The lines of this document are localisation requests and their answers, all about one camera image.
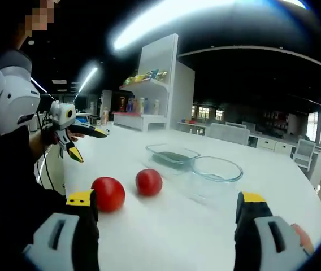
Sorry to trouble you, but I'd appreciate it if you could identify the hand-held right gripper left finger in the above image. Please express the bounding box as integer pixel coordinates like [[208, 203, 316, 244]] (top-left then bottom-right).
[[21, 189, 101, 271]]

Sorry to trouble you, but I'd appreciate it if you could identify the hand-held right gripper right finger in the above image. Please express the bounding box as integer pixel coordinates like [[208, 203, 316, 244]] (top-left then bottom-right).
[[233, 191, 315, 271]]

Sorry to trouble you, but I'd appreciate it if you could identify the red tomato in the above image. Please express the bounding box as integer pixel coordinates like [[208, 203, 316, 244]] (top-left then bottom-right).
[[91, 176, 126, 213], [135, 168, 163, 197]]

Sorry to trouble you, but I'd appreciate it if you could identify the round glass storage container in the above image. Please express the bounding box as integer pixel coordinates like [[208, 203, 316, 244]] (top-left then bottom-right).
[[187, 156, 244, 204]]

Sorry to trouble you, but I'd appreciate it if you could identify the green cucumber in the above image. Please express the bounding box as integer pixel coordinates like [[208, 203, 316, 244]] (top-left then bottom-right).
[[152, 151, 188, 165]]

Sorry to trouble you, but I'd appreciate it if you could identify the rectangular glass storage container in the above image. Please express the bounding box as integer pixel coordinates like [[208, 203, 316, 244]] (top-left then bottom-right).
[[145, 143, 201, 173]]

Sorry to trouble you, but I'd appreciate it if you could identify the person's left hand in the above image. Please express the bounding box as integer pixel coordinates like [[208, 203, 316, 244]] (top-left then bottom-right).
[[40, 125, 80, 147]]

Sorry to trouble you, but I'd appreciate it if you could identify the ceiling light strip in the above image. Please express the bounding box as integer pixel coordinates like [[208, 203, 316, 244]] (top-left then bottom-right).
[[111, 0, 236, 52], [75, 66, 99, 98]]

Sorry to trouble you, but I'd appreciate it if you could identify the white chest-worn device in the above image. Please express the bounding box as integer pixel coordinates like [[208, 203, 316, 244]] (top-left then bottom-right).
[[0, 50, 41, 137]]

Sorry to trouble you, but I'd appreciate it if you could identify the person in black clothes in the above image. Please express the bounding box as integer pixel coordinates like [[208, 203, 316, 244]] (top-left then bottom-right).
[[0, 124, 68, 271]]

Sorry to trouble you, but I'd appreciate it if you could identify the pile of colourful snack packets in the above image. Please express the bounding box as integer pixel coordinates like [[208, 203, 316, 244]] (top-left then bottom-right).
[[123, 68, 168, 86]]

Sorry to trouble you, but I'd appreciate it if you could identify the row of white low cabinets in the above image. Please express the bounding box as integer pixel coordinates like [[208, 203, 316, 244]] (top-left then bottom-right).
[[248, 134, 296, 155]]

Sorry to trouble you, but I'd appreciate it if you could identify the white display shelf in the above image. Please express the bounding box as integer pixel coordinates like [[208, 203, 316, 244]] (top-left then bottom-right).
[[111, 33, 196, 133]]

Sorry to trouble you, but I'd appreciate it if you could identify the white table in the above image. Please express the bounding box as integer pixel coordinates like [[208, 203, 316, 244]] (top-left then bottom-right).
[[63, 124, 321, 271]]

